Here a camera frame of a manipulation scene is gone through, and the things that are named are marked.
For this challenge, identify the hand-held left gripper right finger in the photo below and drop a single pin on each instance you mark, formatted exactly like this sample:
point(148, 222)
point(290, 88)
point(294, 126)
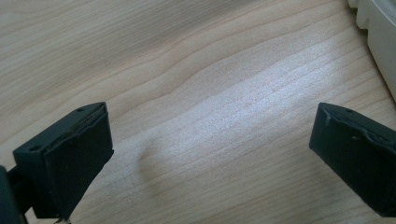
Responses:
point(351, 155)

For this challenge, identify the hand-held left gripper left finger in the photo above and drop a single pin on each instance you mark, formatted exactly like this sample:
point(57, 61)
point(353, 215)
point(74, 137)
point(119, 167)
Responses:
point(71, 161)

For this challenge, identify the cream clog shoe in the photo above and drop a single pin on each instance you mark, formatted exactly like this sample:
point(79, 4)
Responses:
point(378, 34)

